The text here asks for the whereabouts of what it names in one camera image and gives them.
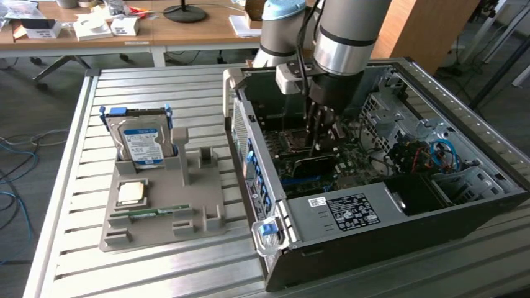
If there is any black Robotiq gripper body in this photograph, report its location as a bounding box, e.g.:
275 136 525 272
309 70 366 116

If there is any black graphics card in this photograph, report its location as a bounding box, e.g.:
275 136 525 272
293 156 338 183

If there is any metal CPU socket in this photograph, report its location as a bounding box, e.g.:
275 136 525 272
281 130 311 153

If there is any green motherboard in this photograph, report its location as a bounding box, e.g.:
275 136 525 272
261 111 389 199

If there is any wooden cabinet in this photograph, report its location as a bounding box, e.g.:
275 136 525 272
370 0 483 75

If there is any white paper stack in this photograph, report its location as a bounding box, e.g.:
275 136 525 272
228 14 263 38

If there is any blue expansion slot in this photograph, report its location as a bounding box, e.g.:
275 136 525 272
281 174 323 186

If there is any grey power supply unit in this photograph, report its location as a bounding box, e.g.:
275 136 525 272
285 183 409 243

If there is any black lamp base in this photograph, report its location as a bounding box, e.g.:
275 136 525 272
163 0 208 24

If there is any blue case latch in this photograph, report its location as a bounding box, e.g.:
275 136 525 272
257 220 278 238

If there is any black open PC case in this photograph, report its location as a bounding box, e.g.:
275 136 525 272
222 57 530 292

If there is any grey plastic parts rack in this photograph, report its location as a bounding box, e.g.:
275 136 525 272
98 126 230 254

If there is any small white cardboard box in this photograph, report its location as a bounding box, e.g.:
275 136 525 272
111 17 140 37

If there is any CPU chip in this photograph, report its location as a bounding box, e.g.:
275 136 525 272
116 181 147 205

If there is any white box with tape roll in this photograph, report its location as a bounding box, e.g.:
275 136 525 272
74 15 114 41

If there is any wooden desk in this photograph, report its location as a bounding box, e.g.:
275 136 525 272
0 0 381 60

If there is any white box with black lid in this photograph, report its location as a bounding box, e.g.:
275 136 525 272
20 18 63 40

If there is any clear plastic bag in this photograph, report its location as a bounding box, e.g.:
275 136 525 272
0 0 47 19

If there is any grey wrist camera housing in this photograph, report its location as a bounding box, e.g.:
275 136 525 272
275 63 315 94

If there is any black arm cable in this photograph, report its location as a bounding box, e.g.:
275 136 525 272
294 0 323 97

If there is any coloured wire bundle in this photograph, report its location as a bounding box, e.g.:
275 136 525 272
387 139 434 176

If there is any blue disk wire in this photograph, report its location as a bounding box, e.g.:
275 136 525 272
429 139 463 174

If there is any hard disk with blue bracket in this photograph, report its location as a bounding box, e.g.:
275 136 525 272
98 104 180 170

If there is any grey floor cable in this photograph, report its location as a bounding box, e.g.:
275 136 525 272
0 129 70 148

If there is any blue floor cable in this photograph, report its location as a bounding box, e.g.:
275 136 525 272
0 141 40 266

